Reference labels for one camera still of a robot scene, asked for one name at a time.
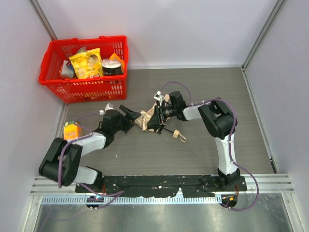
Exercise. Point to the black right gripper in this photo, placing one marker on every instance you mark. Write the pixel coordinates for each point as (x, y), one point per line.
(160, 114)

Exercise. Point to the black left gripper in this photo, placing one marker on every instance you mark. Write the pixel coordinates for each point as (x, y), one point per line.
(123, 119)

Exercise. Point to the beige and black umbrella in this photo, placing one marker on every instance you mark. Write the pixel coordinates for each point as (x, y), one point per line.
(145, 118)

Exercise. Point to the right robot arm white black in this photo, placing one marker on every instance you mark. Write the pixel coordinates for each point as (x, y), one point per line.
(219, 121)

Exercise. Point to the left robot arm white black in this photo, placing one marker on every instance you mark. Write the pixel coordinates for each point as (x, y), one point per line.
(62, 160)

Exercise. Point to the black cd spindle case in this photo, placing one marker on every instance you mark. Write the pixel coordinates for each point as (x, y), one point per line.
(107, 71)

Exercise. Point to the orange snack packet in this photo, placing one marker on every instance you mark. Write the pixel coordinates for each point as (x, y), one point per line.
(116, 64)

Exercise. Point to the orange juice carton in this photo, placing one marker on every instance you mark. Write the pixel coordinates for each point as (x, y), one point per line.
(71, 130)

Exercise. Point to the red plastic shopping basket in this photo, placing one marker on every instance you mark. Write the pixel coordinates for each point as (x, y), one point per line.
(105, 88)

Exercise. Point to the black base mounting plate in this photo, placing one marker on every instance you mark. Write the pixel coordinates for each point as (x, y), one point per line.
(161, 186)

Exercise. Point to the yellow chips bag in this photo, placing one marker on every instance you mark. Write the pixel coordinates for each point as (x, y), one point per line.
(87, 65)

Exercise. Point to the grey small box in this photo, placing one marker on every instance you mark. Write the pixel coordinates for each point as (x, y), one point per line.
(65, 71)

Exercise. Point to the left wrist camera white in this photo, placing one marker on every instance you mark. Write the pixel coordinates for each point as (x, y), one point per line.
(108, 109)

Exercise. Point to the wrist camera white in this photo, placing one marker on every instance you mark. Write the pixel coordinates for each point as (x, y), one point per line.
(108, 109)
(159, 98)

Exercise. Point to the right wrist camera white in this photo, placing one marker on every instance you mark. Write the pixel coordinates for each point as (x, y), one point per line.
(159, 98)

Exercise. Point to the white slotted cable duct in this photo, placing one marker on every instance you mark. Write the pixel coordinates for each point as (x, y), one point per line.
(85, 199)

